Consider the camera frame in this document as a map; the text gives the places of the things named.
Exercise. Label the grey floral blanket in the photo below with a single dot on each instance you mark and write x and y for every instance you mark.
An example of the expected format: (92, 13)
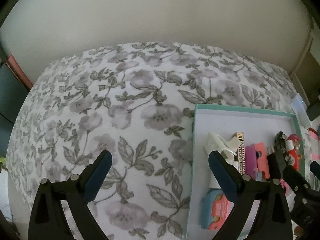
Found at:
(137, 101)

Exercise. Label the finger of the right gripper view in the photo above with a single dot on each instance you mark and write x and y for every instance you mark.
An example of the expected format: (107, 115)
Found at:
(279, 144)

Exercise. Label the teal rimmed white tray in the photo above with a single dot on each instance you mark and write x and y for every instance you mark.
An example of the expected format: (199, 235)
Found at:
(258, 125)

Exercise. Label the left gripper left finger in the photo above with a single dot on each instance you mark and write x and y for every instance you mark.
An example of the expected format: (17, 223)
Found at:
(94, 175)

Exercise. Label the black power adapter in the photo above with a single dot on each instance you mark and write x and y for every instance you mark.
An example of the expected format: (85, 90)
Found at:
(313, 111)

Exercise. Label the pink white knitted basket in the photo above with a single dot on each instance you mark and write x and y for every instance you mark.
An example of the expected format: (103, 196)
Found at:
(314, 140)

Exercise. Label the red white glue bottle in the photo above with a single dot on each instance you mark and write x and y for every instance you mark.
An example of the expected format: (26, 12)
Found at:
(292, 149)

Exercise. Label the coral blue toy block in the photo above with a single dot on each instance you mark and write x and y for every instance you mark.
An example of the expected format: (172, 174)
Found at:
(256, 164)

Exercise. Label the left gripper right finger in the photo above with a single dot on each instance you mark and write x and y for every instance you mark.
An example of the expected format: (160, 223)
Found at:
(229, 179)

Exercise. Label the white router box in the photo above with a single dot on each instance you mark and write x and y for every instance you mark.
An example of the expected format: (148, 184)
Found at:
(300, 108)

